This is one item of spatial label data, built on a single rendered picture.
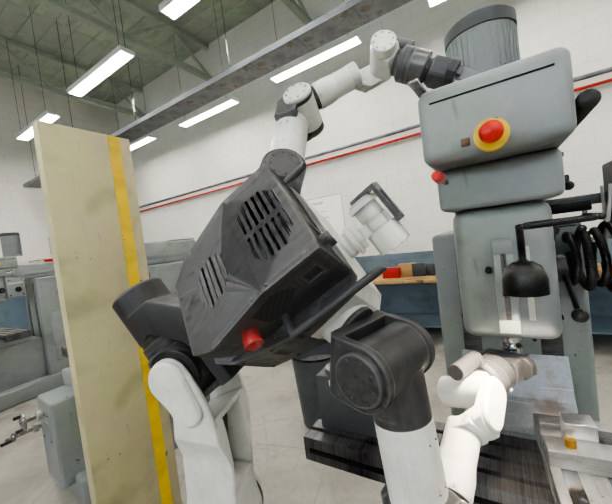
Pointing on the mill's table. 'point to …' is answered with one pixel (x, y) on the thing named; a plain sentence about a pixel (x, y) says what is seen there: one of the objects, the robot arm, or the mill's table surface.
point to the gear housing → (504, 181)
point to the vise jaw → (592, 459)
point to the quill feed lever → (570, 290)
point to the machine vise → (610, 490)
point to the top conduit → (586, 101)
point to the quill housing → (543, 240)
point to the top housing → (501, 107)
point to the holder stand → (333, 416)
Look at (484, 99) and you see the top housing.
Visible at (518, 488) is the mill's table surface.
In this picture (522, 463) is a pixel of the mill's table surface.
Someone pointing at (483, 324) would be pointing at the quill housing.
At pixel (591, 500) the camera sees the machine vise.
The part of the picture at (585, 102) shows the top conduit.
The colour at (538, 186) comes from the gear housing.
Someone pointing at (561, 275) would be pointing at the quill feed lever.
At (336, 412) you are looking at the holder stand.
